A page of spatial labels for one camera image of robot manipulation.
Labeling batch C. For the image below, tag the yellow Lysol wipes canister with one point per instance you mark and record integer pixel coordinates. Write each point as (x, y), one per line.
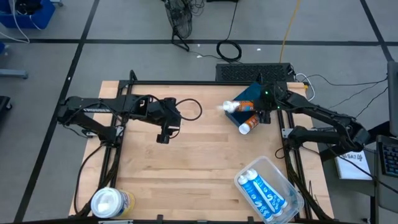
(107, 203)

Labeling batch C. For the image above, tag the black aluminium table frame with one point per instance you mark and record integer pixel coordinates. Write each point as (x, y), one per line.
(186, 82)

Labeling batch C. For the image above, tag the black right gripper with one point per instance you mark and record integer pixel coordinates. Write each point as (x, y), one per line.
(270, 98)

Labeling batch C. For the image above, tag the grey monitor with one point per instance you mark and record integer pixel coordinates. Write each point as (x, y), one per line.
(393, 99)

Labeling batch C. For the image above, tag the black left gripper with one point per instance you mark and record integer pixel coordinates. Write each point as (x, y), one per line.
(171, 119)

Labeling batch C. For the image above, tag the white paper notebook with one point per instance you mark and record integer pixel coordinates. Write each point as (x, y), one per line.
(351, 169)

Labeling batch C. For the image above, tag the black chair base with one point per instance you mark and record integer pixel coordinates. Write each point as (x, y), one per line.
(4, 102)

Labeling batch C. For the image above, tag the blue white silicone tube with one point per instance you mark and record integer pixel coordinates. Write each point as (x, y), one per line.
(258, 200)
(269, 189)

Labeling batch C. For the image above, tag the grey side desk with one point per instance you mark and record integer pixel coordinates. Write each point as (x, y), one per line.
(387, 193)

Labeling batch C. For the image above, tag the blue floor crate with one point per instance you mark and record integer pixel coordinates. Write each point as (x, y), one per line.
(43, 18)

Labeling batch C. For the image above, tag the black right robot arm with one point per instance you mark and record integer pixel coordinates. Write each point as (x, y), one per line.
(311, 107)

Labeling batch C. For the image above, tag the grey floor bar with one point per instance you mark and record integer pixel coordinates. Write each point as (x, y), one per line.
(12, 73)

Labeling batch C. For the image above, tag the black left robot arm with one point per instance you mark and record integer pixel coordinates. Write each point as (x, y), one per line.
(93, 104)

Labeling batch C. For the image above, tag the orange white sealant tube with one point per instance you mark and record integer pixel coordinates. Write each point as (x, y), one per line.
(245, 106)
(250, 123)

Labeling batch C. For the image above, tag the clear plastic bin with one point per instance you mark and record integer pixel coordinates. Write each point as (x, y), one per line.
(267, 165)

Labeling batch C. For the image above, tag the blue plastic bin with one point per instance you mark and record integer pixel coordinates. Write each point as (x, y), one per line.
(248, 91)

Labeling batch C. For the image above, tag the black floor fan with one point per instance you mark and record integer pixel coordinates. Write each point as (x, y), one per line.
(180, 18)

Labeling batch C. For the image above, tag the black keyboard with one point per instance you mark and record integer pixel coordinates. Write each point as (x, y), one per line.
(248, 72)
(390, 160)

